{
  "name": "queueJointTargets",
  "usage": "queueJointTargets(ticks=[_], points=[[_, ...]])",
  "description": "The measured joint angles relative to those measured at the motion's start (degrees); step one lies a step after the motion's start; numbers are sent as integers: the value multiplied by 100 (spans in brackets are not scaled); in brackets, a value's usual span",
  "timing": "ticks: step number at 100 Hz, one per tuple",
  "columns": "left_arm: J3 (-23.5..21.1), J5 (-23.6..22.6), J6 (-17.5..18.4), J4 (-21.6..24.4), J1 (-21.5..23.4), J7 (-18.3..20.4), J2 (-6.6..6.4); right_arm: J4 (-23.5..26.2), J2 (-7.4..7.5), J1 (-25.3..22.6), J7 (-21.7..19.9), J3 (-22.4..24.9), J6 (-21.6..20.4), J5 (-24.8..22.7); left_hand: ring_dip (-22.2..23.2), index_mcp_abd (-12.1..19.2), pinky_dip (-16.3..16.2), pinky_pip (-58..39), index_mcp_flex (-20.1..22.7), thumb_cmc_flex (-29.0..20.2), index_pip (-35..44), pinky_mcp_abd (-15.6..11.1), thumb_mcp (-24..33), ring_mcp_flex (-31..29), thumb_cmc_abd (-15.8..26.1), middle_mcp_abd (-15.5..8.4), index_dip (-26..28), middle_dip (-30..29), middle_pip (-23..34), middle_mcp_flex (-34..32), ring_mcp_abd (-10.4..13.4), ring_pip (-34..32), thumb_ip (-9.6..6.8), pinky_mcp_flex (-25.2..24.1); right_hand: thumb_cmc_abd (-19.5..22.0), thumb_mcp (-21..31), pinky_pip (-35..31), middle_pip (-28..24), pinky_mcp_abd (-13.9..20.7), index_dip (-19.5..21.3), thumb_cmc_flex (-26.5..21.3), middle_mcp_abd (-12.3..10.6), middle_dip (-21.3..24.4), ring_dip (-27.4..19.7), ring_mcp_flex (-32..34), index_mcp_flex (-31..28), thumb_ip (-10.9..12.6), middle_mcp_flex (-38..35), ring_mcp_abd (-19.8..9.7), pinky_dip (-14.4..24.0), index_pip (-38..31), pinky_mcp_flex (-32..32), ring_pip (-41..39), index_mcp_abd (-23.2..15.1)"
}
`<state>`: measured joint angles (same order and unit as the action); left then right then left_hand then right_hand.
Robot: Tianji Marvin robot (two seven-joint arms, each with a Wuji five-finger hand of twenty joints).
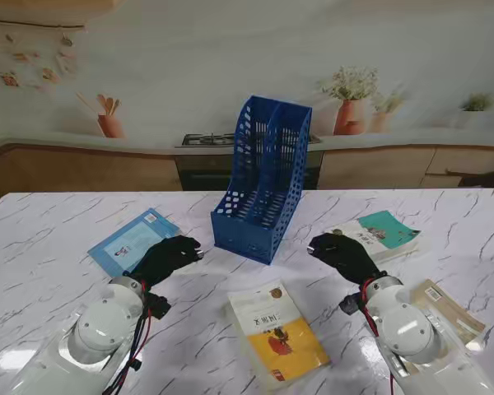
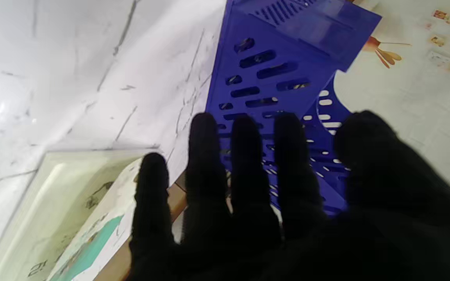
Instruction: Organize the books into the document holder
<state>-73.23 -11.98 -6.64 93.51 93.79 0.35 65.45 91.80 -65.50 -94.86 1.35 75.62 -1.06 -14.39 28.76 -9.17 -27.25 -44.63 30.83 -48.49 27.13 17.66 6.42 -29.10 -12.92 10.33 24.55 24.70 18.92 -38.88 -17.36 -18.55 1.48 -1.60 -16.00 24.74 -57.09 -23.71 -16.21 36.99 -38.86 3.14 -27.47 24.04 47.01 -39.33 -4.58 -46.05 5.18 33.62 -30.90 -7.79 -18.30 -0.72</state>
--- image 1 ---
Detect red black arm cables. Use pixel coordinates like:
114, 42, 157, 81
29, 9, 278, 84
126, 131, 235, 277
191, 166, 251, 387
102, 279, 156, 395
360, 279, 400, 395

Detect light blue paperback book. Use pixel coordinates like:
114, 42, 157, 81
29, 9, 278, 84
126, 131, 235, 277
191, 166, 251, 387
86, 207, 185, 277

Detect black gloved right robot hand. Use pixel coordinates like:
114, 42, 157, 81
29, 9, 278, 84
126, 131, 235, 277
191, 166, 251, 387
306, 232, 388, 286

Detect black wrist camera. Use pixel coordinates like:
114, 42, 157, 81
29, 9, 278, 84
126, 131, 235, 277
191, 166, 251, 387
146, 292, 172, 320
339, 292, 370, 317

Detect red black right arm cables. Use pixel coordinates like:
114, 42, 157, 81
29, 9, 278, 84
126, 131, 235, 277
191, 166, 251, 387
360, 279, 400, 395

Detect beige book with barcode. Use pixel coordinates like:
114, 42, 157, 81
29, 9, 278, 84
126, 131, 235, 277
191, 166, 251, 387
409, 278, 487, 346

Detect white and yellow book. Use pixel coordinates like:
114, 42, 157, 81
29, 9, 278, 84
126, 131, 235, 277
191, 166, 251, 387
227, 278, 331, 382

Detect red black left arm cables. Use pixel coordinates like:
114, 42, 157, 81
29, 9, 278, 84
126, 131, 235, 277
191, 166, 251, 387
102, 279, 156, 395

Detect blue perforated plastic file holder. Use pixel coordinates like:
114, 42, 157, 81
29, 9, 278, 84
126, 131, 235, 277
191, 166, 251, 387
210, 95, 314, 266

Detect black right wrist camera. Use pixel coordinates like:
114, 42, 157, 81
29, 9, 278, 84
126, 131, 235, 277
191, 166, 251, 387
339, 292, 370, 317

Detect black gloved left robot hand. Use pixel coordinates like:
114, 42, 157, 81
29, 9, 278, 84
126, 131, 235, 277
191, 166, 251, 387
123, 235, 205, 289

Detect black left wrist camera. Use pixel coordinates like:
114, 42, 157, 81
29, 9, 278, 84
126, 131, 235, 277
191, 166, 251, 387
146, 292, 172, 320

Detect white and teal book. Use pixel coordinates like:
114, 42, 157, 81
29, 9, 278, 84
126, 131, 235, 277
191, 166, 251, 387
329, 210, 422, 264

